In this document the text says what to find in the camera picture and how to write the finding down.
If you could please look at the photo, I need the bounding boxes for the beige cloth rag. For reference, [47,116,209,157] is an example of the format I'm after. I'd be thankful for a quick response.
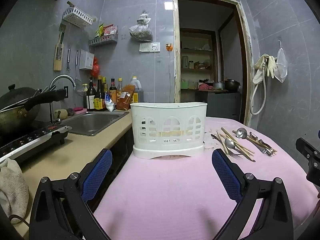
[0,158,29,218]

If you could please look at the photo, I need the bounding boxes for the clear hanging plastic bag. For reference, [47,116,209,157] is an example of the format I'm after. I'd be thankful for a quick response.
[274,39,288,83]

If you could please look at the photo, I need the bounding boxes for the orange wall hook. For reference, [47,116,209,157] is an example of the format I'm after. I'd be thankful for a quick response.
[165,43,173,52]

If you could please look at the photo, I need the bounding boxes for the steel table spoon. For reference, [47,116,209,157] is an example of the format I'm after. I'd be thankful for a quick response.
[225,138,236,149]

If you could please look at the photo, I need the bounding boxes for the wooden pantry shelf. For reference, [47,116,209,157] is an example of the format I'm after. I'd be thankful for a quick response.
[180,28,218,102]

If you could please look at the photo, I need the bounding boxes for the dark soy sauce bottle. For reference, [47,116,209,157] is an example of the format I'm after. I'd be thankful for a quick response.
[94,75,106,111]

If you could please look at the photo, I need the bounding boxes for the hanging plastic bag of spices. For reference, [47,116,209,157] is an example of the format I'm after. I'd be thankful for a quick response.
[129,10,152,42]

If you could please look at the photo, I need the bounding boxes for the grey wall spice shelf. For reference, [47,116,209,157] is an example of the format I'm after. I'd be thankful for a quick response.
[88,34,118,47]

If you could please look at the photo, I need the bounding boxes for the white rubber gloves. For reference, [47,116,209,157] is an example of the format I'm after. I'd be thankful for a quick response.
[253,54,277,85]

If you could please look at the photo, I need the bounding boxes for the white wall box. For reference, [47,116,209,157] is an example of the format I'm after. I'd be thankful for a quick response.
[79,50,94,70]

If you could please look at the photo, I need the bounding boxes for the white plastic utensil basket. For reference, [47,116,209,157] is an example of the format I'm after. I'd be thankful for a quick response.
[131,102,207,159]

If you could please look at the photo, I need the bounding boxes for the wooden door frame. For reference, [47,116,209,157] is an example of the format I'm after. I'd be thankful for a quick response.
[172,0,253,126]

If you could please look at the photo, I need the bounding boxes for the dark grey cabinet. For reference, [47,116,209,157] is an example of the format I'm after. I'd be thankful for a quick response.
[195,91,241,121]

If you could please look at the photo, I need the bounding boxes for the black wok with lid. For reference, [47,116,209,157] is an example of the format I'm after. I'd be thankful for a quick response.
[1,84,65,133]

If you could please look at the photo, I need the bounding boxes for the black induction cooker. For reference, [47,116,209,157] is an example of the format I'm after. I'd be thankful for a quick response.
[1,125,72,164]

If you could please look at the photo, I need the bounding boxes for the white wall basket rack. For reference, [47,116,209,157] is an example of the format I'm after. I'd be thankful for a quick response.
[62,1,97,28]

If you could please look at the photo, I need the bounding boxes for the large oil jug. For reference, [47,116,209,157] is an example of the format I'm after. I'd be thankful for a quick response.
[130,76,144,103]

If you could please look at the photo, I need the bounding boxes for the chrome kitchen faucet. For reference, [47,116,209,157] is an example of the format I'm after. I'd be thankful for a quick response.
[49,74,76,124]

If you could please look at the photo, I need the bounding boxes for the pink floral table cloth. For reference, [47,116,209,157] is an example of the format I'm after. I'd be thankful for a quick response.
[94,118,318,239]

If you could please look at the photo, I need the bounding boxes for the white wall switch socket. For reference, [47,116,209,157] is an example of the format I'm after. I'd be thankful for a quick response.
[139,42,161,53]

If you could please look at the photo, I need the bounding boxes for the red plastic bag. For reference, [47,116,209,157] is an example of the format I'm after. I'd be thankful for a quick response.
[90,57,100,78]

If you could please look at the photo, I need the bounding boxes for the wooden knife holder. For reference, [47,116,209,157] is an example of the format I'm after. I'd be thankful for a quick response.
[53,23,66,72]

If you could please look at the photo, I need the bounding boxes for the white salt bag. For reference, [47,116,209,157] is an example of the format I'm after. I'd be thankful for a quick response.
[104,92,116,112]

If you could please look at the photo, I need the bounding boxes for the steel ladle spoon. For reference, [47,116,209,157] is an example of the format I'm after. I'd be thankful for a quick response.
[234,127,276,156]

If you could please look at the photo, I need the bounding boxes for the stainless steel sink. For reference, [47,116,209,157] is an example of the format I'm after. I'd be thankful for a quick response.
[61,111,129,137]

